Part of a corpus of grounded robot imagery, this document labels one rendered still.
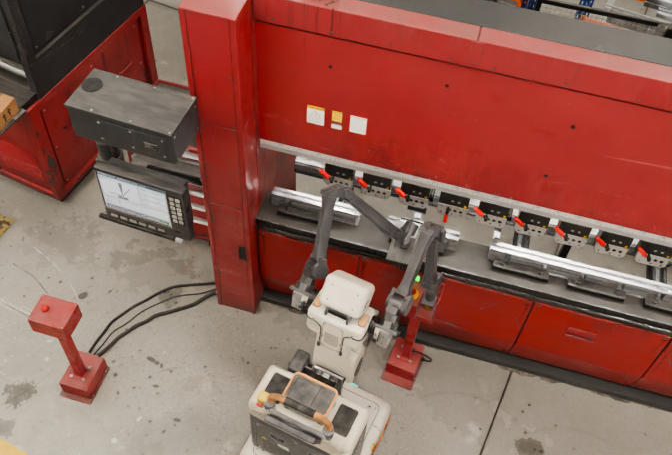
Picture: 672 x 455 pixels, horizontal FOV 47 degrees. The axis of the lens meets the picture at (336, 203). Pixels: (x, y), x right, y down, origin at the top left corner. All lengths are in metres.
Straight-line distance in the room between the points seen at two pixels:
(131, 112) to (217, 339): 1.96
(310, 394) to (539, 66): 1.79
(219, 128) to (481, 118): 1.21
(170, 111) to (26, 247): 2.41
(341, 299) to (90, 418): 1.91
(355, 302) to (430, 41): 1.17
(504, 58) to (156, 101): 1.46
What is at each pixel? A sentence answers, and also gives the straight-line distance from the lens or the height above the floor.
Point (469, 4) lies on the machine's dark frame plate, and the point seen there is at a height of 2.30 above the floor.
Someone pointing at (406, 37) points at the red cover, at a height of 2.24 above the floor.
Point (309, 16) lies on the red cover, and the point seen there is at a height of 2.24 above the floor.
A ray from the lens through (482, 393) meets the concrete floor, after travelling 4.82.
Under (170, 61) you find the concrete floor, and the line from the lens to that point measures 6.57.
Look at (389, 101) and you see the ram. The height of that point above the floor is 1.85.
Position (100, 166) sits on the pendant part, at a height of 1.60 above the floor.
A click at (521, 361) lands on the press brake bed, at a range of 4.93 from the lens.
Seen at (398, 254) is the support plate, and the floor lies 1.00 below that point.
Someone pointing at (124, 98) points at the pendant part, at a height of 1.95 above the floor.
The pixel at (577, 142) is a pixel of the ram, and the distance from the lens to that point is 3.51.
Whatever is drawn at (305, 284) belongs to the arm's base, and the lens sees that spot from 3.59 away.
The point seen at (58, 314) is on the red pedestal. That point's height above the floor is 0.80.
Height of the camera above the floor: 4.26
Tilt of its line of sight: 51 degrees down
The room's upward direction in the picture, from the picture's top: 4 degrees clockwise
